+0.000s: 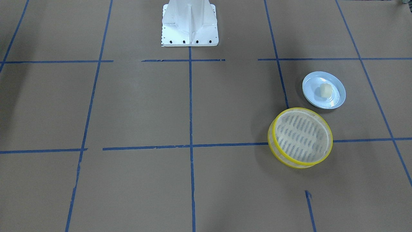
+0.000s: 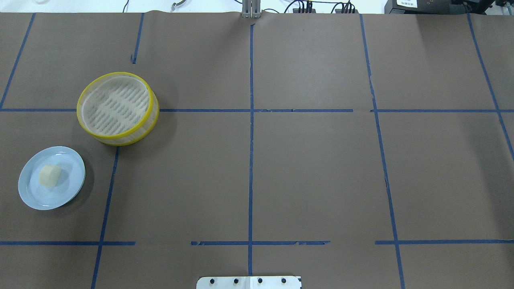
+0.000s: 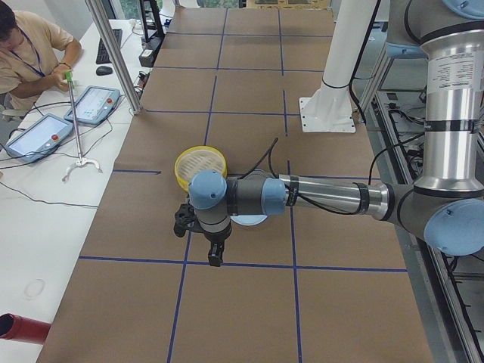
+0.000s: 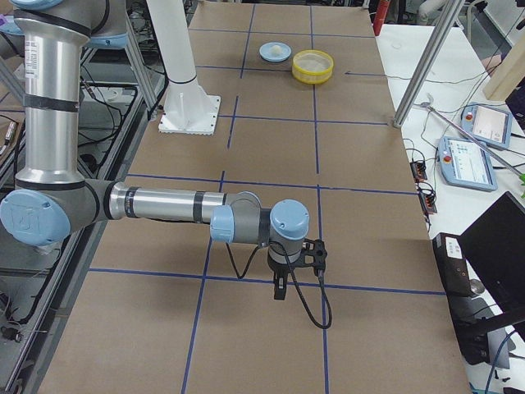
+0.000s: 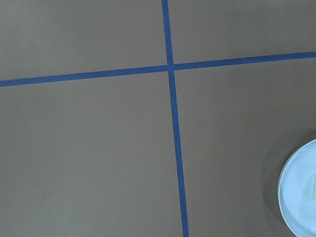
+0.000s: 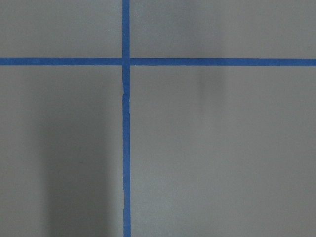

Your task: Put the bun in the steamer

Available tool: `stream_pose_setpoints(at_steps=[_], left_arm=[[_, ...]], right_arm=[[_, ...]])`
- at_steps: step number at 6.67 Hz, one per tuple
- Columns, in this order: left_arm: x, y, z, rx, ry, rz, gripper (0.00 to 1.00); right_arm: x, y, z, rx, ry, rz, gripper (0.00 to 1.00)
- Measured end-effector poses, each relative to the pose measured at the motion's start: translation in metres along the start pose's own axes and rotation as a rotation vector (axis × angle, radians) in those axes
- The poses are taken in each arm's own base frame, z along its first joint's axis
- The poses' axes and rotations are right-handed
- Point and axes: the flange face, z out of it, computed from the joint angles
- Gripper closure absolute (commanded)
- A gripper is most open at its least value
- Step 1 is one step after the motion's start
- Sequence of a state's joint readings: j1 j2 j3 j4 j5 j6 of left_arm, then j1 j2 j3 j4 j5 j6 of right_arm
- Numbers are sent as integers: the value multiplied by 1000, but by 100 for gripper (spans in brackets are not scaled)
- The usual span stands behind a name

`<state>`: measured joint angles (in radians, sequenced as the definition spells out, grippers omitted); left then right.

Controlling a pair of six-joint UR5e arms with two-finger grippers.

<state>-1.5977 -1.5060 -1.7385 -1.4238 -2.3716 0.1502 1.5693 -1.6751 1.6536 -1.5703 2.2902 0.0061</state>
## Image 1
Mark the white steamed bun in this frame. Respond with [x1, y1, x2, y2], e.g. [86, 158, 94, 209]
[320, 83, 333, 99]

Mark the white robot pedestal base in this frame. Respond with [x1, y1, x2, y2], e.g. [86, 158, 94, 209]
[161, 0, 219, 47]

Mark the yellow rimmed bamboo steamer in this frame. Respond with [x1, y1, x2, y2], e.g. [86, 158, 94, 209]
[267, 107, 333, 169]

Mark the light blue plate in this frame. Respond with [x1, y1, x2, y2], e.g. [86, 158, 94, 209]
[302, 72, 346, 110]

